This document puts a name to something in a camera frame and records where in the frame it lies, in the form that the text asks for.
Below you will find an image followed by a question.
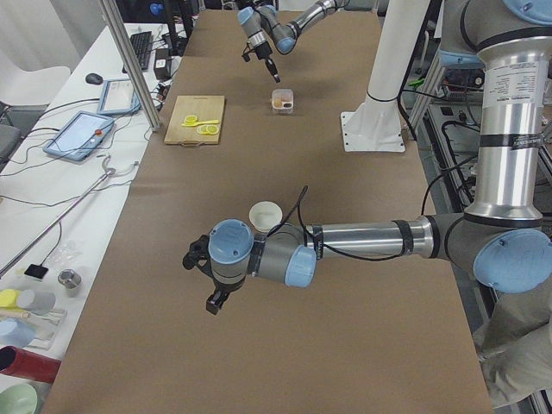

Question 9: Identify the black power adapter box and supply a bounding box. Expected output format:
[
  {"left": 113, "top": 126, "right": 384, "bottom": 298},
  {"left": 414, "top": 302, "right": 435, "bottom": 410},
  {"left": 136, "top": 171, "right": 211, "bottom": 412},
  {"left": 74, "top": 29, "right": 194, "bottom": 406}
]
[{"left": 154, "top": 48, "right": 172, "bottom": 81}]

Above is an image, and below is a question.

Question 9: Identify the lemon slice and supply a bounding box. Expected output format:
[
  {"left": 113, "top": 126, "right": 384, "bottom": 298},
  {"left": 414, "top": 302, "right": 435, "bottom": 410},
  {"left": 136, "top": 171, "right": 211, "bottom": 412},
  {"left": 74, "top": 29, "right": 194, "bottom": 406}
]
[
  {"left": 196, "top": 124, "right": 220, "bottom": 135},
  {"left": 183, "top": 115, "right": 198, "bottom": 126}
]

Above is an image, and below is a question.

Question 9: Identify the white camera pillar base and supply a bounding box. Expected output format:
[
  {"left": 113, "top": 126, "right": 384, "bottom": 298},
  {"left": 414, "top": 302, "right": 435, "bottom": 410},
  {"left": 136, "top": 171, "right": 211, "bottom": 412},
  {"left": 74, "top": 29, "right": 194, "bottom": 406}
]
[{"left": 342, "top": 0, "right": 430, "bottom": 153}]

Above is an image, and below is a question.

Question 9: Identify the aluminium frame post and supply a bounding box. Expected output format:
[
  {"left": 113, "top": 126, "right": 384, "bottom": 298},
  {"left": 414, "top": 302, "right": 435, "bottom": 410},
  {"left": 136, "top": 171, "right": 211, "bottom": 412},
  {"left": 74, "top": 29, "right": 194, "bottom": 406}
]
[{"left": 98, "top": 0, "right": 161, "bottom": 132}]

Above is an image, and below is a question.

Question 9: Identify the grey cup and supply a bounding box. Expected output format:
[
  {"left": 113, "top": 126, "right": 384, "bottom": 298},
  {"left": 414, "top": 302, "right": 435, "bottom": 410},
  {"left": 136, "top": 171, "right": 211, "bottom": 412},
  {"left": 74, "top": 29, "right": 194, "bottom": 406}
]
[{"left": 16, "top": 289, "right": 56, "bottom": 315}]

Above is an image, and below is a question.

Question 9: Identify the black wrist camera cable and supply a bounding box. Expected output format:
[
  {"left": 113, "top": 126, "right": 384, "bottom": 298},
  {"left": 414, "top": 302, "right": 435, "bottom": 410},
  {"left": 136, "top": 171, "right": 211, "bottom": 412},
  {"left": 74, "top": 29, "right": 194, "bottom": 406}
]
[{"left": 265, "top": 185, "right": 411, "bottom": 262}]

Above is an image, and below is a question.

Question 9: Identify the red cylinder bottle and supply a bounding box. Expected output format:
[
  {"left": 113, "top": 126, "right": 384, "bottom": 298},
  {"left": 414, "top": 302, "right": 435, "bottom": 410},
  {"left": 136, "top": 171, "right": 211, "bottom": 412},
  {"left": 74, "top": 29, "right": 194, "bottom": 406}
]
[{"left": 1, "top": 346, "right": 61, "bottom": 384}]

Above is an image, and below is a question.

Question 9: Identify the metal rod tool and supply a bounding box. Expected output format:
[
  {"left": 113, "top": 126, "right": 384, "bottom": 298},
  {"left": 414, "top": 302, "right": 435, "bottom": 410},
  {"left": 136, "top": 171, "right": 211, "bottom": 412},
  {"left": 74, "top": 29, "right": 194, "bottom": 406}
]
[{"left": 1, "top": 155, "right": 140, "bottom": 277}]

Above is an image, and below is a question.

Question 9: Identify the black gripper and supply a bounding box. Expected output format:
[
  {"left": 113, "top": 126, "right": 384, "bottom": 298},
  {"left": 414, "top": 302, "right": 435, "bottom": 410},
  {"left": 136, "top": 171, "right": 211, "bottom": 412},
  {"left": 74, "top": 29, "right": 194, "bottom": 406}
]
[
  {"left": 254, "top": 42, "right": 281, "bottom": 83},
  {"left": 205, "top": 270, "right": 246, "bottom": 314}
]

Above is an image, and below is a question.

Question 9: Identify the light blue cup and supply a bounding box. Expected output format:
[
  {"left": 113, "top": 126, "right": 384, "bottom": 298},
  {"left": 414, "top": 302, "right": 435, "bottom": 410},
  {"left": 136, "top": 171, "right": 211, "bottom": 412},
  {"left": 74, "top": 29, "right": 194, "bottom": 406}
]
[{"left": 0, "top": 318, "right": 35, "bottom": 348}]

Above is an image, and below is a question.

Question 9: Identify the white ceramic bowl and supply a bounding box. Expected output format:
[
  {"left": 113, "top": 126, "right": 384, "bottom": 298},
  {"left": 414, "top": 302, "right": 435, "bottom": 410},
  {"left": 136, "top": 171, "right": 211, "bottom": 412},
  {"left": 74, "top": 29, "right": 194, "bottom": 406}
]
[{"left": 248, "top": 201, "right": 283, "bottom": 233}]

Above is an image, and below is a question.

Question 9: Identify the small black square pad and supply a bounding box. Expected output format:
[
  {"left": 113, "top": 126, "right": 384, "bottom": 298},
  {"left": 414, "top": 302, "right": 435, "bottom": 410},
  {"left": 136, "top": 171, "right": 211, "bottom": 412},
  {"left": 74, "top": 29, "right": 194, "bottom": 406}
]
[{"left": 23, "top": 264, "right": 48, "bottom": 280}]

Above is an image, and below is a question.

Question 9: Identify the clear plastic egg box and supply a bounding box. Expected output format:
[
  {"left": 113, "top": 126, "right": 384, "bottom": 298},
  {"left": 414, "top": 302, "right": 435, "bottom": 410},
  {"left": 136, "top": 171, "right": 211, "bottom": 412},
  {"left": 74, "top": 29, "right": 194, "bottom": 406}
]
[{"left": 271, "top": 88, "right": 294, "bottom": 115}]

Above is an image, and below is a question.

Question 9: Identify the person in beige trousers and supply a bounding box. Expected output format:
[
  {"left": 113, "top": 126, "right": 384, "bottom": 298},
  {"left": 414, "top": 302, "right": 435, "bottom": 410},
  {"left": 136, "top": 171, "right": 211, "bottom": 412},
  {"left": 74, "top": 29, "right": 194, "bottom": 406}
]
[{"left": 474, "top": 292, "right": 551, "bottom": 409}]

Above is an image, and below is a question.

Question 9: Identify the yellow plastic knife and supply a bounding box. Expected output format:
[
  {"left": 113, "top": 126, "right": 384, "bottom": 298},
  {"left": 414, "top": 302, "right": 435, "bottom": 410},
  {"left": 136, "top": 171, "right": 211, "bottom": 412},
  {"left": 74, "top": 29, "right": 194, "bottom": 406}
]
[{"left": 181, "top": 119, "right": 220, "bottom": 128}]

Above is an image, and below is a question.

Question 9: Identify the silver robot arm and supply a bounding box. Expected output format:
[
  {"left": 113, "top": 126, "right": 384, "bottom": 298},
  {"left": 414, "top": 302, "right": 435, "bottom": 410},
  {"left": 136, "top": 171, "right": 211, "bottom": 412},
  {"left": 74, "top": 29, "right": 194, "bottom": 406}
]
[
  {"left": 237, "top": 0, "right": 349, "bottom": 83},
  {"left": 191, "top": 1, "right": 551, "bottom": 313}
]

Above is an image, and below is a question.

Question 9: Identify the blue teach pendant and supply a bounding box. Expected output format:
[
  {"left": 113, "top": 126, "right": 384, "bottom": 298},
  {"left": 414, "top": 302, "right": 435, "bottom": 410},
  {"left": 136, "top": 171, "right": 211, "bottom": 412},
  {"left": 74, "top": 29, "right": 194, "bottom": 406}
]
[
  {"left": 43, "top": 111, "right": 115, "bottom": 161},
  {"left": 97, "top": 78, "right": 141, "bottom": 116}
]

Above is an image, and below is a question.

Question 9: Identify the black keyboard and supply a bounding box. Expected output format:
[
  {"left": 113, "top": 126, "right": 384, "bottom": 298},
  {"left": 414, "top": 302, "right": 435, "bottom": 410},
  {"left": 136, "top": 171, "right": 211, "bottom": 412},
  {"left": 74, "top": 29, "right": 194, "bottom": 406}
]
[{"left": 129, "top": 31, "right": 153, "bottom": 72}]

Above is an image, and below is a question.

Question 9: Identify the yellow cup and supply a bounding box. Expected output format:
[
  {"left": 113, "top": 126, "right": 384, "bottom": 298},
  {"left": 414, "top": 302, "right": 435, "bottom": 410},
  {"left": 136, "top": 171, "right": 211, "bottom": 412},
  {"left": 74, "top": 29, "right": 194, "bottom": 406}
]
[{"left": 0, "top": 289, "right": 21, "bottom": 309}]

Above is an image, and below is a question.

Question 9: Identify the small metal cup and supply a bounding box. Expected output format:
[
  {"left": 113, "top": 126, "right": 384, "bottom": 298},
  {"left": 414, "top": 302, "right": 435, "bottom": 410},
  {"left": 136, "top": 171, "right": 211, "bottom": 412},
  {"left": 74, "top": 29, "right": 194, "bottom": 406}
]
[{"left": 57, "top": 268, "right": 82, "bottom": 298}]

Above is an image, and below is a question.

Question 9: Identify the black computer mouse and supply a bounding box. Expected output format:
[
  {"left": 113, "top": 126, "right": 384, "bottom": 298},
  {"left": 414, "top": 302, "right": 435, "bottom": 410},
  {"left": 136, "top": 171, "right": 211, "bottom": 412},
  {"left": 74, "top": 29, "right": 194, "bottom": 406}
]
[{"left": 85, "top": 72, "right": 104, "bottom": 85}]

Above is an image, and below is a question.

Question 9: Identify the green bowl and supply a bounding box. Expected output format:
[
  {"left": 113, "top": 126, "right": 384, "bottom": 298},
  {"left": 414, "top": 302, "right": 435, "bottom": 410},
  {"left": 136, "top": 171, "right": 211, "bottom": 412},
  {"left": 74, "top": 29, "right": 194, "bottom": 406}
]
[{"left": 0, "top": 384, "right": 39, "bottom": 414}]

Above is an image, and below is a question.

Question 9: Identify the wooden cutting board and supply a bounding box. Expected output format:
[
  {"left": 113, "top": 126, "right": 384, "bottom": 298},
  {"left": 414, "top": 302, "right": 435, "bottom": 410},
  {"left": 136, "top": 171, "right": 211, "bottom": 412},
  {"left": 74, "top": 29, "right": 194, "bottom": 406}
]
[{"left": 164, "top": 95, "right": 225, "bottom": 147}]

